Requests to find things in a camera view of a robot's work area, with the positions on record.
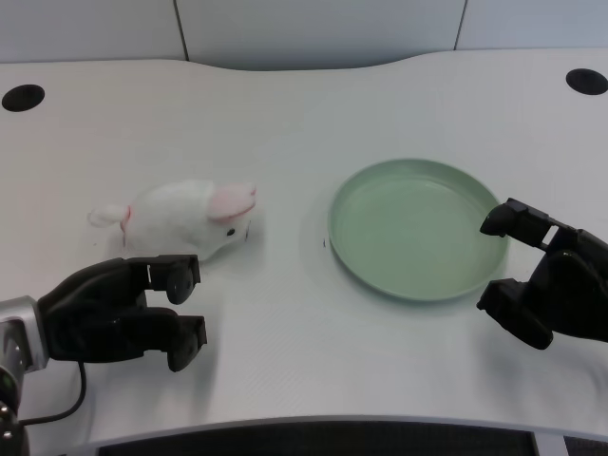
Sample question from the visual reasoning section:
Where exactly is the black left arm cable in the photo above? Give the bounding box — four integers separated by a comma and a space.
17, 361, 88, 426

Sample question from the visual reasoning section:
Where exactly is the white plush rabbit doll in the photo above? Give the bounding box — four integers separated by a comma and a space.
86, 179, 258, 261

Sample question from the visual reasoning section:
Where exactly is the black round desk grommet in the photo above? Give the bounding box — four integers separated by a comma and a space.
565, 67, 608, 97
1, 84, 47, 113

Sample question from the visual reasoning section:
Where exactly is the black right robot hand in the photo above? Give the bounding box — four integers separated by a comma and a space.
476, 198, 608, 352

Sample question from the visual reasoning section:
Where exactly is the green round plate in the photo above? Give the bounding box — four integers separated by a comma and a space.
327, 158, 510, 304

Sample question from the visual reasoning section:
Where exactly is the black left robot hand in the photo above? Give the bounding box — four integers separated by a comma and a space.
37, 254, 209, 373

